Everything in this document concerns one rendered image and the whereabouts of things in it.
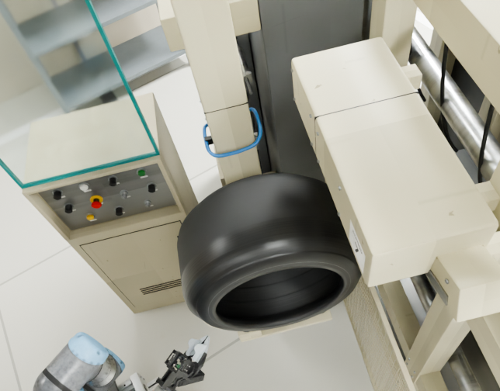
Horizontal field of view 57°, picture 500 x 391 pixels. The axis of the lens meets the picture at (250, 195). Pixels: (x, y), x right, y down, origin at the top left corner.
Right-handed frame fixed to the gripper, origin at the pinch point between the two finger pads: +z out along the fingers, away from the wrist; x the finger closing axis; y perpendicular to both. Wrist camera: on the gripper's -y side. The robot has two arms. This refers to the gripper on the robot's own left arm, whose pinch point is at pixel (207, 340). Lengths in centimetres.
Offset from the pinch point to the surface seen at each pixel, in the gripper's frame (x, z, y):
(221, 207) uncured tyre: -9, 33, 39
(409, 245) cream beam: -71, 37, 49
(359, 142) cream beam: -51, 54, 54
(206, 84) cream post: -7, 54, 67
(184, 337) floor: 85, -9, -79
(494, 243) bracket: -78, 50, 33
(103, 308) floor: 135, -25, -57
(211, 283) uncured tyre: -15.5, 13.7, 29.8
